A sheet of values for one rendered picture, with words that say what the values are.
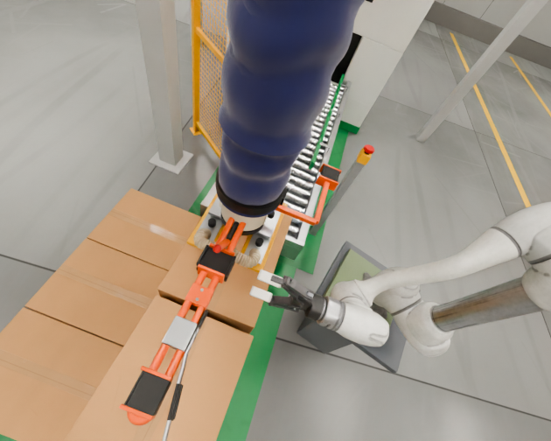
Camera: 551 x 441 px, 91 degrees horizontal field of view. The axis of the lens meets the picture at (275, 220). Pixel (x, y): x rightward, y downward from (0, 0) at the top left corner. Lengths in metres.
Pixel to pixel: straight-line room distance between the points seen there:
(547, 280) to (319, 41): 0.82
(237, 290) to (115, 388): 0.49
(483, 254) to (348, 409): 1.58
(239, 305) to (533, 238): 0.94
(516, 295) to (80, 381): 1.63
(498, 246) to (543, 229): 0.11
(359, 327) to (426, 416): 1.75
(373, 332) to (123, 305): 1.18
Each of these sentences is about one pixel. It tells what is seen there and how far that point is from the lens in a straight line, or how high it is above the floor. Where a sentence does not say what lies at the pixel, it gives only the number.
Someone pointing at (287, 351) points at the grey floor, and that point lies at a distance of 2.12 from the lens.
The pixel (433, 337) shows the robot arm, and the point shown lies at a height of 1.05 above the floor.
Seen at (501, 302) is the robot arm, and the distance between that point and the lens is 1.11.
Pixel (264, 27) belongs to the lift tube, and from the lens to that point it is 0.52.
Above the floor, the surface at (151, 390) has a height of 1.27.
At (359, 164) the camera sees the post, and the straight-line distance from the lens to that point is 1.89.
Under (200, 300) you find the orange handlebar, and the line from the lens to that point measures 0.79.
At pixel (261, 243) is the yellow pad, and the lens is 0.99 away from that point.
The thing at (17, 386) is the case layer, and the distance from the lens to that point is 1.64.
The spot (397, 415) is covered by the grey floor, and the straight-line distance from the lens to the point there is 2.43.
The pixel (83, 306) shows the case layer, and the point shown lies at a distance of 1.63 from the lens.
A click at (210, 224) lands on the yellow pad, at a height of 1.16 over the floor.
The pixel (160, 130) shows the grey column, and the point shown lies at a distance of 2.57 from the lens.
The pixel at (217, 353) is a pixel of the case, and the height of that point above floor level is 0.94.
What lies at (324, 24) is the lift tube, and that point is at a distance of 0.51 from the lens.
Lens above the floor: 2.02
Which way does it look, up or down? 54 degrees down
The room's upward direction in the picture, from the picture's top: 23 degrees clockwise
